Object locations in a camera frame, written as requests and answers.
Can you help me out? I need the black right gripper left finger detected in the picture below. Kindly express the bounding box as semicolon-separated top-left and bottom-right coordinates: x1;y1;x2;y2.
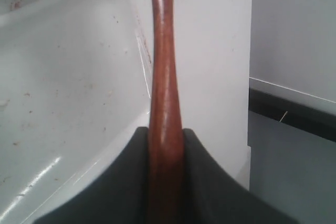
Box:
35;127;148;223

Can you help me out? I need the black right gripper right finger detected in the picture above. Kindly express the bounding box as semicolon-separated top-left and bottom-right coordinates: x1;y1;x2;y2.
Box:
181;128;336;224

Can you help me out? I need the brown wooden spoon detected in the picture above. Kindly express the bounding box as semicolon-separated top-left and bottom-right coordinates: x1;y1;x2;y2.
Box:
147;0;184;223

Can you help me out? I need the white plastic tray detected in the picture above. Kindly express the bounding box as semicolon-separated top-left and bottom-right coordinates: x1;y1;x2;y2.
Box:
1;0;152;223

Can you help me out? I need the white cabinet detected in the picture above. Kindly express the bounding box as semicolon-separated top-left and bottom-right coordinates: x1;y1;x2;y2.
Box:
250;0;335;102

